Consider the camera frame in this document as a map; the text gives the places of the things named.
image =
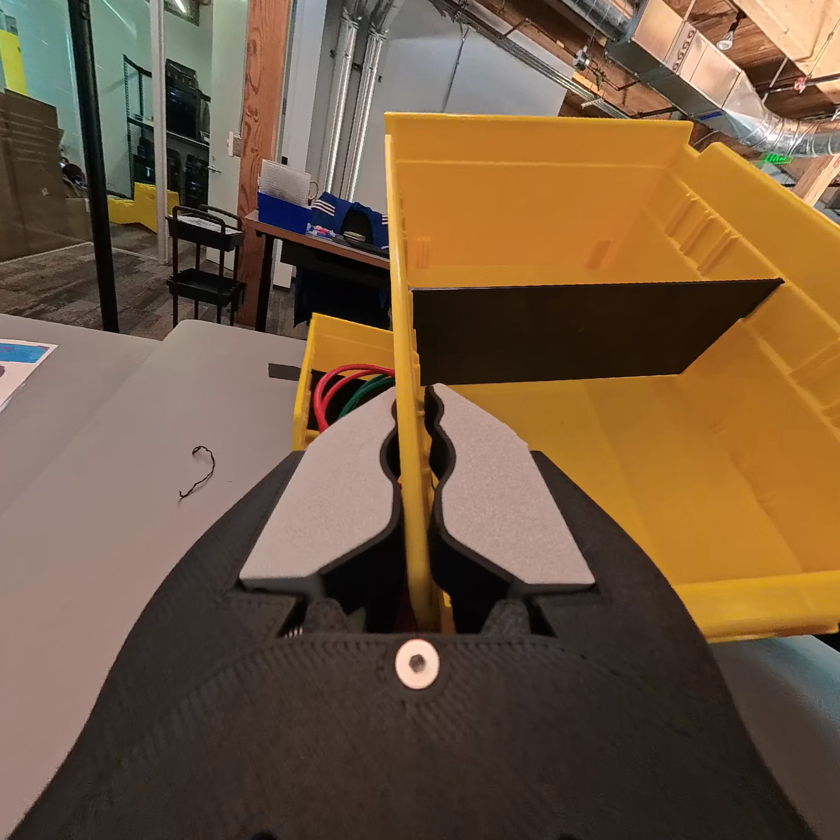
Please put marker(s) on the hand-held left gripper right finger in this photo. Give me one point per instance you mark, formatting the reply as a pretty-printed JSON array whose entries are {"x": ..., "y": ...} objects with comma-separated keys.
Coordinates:
[{"x": 505, "y": 505}]

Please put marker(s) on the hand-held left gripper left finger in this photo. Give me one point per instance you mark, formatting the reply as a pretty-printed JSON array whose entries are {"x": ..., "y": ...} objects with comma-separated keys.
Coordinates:
[{"x": 328, "y": 499}]

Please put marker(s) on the yellow plastic bin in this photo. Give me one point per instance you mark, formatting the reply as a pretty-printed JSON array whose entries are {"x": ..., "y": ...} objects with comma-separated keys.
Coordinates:
[
  {"x": 656, "y": 459},
  {"x": 328, "y": 344}
]

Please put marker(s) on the black twist tie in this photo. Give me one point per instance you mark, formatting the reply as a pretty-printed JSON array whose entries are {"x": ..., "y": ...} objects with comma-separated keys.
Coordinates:
[{"x": 212, "y": 461}]

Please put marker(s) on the black tape strip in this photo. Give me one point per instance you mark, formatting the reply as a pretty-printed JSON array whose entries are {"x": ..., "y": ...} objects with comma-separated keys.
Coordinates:
[{"x": 285, "y": 371}]

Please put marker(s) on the black bin divider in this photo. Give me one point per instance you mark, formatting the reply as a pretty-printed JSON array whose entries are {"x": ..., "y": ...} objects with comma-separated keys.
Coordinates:
[{"x": 577, "y": 328}]

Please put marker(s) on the black utility cart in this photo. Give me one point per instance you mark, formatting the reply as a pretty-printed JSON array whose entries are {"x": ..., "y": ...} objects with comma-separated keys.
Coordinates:
[{"x": 203, "y": 285}]

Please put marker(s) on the wooden desk with black legs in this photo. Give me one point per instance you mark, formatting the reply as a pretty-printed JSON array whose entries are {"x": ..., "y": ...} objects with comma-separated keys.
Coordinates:
[{"x": 295, "y": 231}]

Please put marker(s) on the blue striped jacket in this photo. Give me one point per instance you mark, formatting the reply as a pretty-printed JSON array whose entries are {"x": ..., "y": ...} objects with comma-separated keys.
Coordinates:
[{"x": 328, "y": 216}]

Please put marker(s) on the blue plastic bin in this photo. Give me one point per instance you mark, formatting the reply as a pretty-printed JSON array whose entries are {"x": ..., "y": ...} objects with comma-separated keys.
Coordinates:
[{"x": 282, "y": 213}]

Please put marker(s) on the clear plastic box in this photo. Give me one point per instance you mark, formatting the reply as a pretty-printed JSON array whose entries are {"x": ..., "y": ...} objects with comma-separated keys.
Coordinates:
[{"x": 283, "y": 180}]

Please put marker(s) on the printed colour sheet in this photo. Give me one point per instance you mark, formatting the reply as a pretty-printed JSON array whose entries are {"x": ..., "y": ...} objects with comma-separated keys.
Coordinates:
[{"x": 19, "y": 367}]

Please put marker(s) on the yellow floor object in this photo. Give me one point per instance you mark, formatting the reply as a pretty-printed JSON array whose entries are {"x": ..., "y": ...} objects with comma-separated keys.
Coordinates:
[{"x": 144, "y": 203}]

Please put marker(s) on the wooden pillar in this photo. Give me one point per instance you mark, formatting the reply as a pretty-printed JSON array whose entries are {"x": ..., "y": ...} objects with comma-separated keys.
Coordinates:
[{"x": 262, "y": 131}]

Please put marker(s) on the black vertical pole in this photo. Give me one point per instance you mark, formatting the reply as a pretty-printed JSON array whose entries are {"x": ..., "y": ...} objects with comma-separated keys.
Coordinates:
[{"x": 98, "y": 197}]

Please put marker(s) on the black shelving rack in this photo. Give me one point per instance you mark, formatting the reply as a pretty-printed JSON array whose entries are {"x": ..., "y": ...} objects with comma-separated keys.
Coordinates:
[{"x": 180, "y": 111}]

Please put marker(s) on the stack of cardboard boxes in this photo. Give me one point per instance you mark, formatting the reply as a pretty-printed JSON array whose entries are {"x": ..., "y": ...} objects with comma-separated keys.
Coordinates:
[{"x": 29, "y": 177}]

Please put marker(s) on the green exit sign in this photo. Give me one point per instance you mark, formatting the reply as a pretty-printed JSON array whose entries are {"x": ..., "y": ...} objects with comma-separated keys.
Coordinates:
[{"x": 779, "y": 158}]

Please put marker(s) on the ceiling light bulb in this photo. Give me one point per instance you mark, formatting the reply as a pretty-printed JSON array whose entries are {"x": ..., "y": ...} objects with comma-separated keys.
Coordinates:
[{"x": 725, "y": 40}]

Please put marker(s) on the grey wall pipe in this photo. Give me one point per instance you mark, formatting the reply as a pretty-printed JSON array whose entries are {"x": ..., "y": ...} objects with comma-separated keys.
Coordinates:
[
  {"x": 341, "y": 98},
  {"x": 367, "y": 98}
]

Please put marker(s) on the metal ventilation duct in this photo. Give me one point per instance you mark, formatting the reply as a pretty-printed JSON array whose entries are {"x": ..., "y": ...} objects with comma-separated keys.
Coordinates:
[{"x": 709, "y": 72}]

